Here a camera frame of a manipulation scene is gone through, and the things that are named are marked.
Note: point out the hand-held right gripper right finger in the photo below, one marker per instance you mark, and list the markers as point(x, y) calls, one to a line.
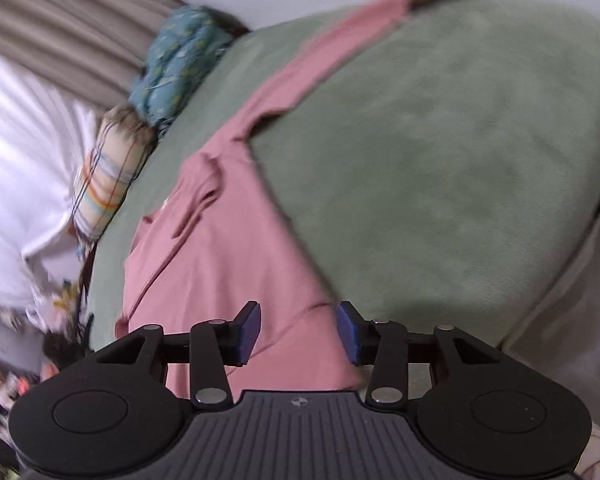
point(347, 335)

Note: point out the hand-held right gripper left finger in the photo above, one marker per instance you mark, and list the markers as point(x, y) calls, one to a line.
point(247, 335)

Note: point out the pink sweater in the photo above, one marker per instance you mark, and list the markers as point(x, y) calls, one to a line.
point(220, 250)

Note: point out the black cat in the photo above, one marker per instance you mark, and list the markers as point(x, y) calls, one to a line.
point(65, 347)

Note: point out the green fleece bed blanket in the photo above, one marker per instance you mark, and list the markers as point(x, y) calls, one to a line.
point(430, 160)

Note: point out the plaid rolled quilt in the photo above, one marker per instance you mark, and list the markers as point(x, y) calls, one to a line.
point(110, 175)

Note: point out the white sheer curtain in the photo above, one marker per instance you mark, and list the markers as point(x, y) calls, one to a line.
point(25, 170)

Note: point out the teal floral quilt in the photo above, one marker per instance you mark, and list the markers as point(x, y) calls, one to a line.
point(180, 65)

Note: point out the wide beige curtain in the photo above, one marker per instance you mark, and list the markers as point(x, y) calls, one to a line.
point(65, 25)

